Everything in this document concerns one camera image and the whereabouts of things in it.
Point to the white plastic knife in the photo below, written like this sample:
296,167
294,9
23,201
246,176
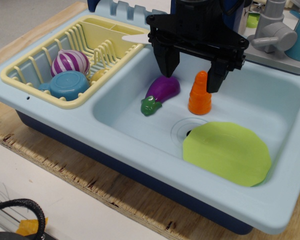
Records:
137,38

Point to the green toy item background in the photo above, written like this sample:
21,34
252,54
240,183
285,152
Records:
252,20

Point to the wooden plywood board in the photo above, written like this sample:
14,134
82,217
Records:
83,199

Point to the grey toy faucet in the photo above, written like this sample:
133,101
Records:
272,38

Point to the orange toy carrot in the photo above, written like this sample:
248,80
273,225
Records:
200,101

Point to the yellow tape piece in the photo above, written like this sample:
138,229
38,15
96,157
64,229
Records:
27,227

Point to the yellow toy food piece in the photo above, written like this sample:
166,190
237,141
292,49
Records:
97,75

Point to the blue toy cup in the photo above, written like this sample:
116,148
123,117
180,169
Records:
68,85

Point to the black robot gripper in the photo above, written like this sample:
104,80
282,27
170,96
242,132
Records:
199,28

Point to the purple toy eggplant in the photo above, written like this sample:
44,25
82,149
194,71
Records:
161,90

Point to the yellow dish drying rack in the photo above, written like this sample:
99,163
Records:
99,38

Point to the light blue toy sink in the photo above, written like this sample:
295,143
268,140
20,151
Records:
107,124

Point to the light green plastic plate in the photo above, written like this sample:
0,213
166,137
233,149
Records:
228,150

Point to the purple white striped toy onion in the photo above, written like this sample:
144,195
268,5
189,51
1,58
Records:
70,60

